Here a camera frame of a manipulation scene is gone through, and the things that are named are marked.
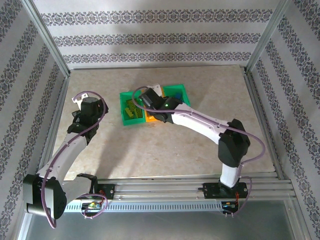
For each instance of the lime lego brick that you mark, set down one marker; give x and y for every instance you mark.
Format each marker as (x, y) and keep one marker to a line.
(129, 113)
(130, 102)
(137, 107)
(138, 113)

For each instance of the orange plastic bin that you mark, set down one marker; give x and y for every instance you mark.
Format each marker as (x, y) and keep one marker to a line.
(150, 119)

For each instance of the blue lego brick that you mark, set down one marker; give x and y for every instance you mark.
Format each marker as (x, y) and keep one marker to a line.
(178, 96)

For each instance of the green plastic bin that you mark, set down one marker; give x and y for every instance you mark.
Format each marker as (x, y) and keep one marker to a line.
(132, 121)
(185, 95)

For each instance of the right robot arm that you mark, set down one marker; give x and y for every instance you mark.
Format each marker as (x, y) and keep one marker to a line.
(200, 122)

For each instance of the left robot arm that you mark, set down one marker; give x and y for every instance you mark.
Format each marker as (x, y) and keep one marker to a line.
(65, 155)

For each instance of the small circuit board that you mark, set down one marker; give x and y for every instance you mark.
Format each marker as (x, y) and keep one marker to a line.
(228, 205)
(92, 206)

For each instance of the grey metal sheet panel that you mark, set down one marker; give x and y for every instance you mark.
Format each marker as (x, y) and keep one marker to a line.
(160, 225)

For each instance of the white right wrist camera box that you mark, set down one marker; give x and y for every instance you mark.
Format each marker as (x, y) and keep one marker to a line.
(155, 89)

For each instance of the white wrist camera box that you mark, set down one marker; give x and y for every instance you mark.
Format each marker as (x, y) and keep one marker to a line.
(78, 97)
(155, 89)

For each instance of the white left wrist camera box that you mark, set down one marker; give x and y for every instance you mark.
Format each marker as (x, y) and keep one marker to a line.
(78, 97)

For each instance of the aluminium side rail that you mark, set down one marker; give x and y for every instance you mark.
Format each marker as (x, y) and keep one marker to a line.
(61, 100)
(257, 100)

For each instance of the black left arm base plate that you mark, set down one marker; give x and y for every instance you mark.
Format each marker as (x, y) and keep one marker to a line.
(110, 191)

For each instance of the aluminium mounting rail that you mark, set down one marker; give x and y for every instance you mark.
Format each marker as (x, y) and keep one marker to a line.
(155, 187)

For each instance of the aluminium frame post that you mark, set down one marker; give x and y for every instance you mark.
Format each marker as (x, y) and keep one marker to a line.
(47, 37)
(267, 37)

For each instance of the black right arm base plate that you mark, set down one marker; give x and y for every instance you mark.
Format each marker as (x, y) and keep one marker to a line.
(210, 191)

